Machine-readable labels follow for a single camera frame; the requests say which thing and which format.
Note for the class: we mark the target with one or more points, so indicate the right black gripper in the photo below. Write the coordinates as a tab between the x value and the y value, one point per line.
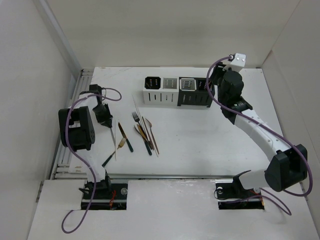
221	69

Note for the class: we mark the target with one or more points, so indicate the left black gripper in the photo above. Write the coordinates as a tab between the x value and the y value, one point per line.
106	119

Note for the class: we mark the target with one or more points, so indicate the gold fork green handle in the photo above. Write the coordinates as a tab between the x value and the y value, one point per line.
120	145

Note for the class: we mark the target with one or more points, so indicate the silver spoon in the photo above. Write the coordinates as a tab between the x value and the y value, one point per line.
113	136

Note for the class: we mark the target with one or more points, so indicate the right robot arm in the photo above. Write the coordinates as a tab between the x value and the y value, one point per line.
287	164

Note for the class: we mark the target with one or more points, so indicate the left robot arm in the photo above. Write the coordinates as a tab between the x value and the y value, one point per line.
78	134

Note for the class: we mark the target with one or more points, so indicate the black utensil container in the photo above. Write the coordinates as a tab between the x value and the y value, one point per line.
193	92

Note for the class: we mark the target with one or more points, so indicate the copper chopstick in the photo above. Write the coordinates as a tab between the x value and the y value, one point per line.
149	136

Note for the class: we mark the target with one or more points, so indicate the white chopstick long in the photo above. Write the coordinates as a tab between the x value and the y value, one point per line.
142	126

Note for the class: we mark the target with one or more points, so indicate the white utensil container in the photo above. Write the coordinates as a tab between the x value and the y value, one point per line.
162	91

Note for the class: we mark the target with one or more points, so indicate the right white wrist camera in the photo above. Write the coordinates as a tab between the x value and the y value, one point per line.
236	63

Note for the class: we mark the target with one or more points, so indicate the bronze knife green handle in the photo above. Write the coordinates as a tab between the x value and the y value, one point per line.
138	129

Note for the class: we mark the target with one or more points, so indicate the aluminium rail left side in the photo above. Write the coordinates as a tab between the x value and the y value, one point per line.
60	168

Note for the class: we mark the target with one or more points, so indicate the aluminium rail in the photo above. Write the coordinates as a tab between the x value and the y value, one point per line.
166	176
60	168

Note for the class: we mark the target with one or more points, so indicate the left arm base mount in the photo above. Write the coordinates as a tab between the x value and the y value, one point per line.
109	198

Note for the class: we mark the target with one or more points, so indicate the aluminium rail front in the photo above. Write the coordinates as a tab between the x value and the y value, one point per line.
166	176

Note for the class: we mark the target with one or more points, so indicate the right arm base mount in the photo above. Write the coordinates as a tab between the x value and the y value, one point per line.
230	198

